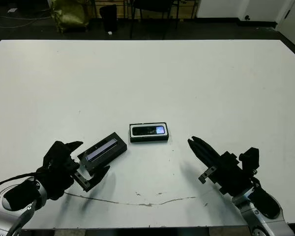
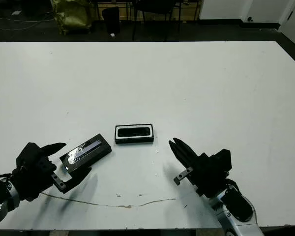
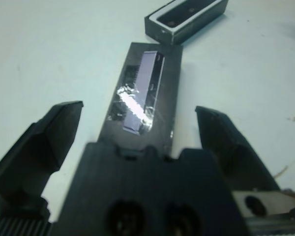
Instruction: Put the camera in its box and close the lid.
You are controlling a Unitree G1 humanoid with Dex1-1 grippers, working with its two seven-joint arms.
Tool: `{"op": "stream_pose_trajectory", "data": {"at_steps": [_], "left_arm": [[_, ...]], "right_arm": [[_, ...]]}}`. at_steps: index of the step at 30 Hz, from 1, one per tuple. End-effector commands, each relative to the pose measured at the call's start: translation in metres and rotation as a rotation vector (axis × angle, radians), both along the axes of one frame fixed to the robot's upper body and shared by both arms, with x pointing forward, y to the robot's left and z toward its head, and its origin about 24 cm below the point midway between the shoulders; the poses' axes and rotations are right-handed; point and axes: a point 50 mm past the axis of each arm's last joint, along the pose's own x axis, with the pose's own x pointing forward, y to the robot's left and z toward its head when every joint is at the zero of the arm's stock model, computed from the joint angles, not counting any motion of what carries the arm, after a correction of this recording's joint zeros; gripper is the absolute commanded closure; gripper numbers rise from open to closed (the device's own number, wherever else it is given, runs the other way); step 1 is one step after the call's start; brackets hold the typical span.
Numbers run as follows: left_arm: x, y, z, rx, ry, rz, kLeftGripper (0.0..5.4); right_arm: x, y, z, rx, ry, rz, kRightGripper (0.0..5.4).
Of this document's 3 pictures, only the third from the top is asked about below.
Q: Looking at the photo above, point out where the black box base white insert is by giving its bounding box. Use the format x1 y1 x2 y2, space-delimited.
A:
144 0 229 46

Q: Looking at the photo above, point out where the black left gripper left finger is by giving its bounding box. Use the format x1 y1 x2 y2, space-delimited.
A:
0 100 84 217

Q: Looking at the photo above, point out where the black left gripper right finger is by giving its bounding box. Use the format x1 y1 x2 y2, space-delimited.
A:
195 105 281 192

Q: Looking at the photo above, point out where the black box lid with print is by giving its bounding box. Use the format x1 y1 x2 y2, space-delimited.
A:
98 42 183 163

